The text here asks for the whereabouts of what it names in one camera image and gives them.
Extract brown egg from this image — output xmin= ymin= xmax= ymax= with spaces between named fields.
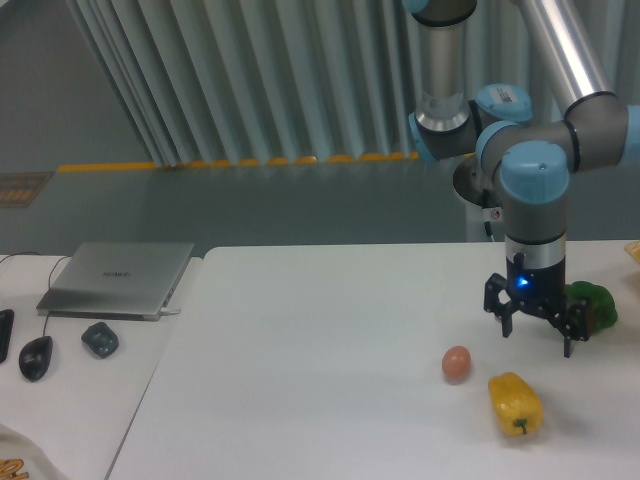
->
xmin=441 ymin=345 xmax=472 ymax=383

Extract small dark grey device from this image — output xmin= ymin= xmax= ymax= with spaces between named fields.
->
xmin=81 ymin=321 xmax=120 ymax=359

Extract black computer mouse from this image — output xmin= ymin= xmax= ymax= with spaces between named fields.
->
xmin=18 ymin=335 xmax=53 ymax=382

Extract yellow bell pepper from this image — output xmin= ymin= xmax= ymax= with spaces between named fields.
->
xmin=488 ymin=372 xmax=544 ymax=436

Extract green bell pepper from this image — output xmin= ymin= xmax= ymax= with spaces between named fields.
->
xmin=566 ymin=281 xmax=619 ymax=333

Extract silver laptop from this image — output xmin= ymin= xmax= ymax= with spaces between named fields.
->
xmin=37 ymin=242 xmax=194 ymax=321

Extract black mouse cable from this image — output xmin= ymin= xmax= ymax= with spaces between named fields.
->
xmin=0 ymin=251 xmax=68 ymax=339

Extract black keyboard edge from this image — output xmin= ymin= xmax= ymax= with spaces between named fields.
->
xmin=0 ymin=309 xmax=15 ymax=363

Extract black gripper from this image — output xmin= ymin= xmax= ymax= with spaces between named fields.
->
xmin=483 ymin=253 xmax=596 ymax=358

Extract yellow wicker basket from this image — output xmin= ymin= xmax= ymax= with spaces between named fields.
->
xmin=624 ymin=240 xmax=640 ymax=263

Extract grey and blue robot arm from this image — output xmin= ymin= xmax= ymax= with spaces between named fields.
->
xmin=404 ymin=1 xmax=639 ymax=346

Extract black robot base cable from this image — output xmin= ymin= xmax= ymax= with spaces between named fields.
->
xmin=480 ymin=188 xmax=497 ymax=244

